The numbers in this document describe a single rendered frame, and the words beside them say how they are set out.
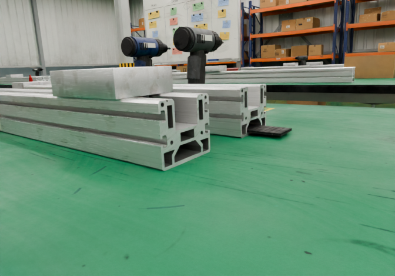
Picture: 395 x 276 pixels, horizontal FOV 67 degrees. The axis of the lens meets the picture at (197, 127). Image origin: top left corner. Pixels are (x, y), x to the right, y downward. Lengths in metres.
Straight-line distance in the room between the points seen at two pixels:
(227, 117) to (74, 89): 0.25
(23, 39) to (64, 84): 12.72
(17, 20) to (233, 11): 10.55
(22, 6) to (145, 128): 13.13
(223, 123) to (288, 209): 0.28
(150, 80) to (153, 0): 3.98
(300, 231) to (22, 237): 0.21
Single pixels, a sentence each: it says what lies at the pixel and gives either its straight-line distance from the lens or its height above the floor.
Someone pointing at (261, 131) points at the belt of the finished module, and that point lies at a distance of 0.52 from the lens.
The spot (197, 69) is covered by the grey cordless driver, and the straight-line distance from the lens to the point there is 0.77.
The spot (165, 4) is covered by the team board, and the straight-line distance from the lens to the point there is 4.25.
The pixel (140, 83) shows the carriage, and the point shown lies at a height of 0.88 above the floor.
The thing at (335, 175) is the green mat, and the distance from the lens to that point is 0.36.
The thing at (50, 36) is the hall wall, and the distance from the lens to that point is 13.69.
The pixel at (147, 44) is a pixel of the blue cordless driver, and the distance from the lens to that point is 0.95.
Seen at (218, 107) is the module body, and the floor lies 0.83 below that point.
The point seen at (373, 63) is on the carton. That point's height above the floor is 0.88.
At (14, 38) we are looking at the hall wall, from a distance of 13.08.
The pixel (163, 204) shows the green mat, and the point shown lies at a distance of 0.28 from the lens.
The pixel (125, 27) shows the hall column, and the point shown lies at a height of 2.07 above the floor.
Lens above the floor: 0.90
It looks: 11 degrees down
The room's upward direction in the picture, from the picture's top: 2 degrees counter-clockwise
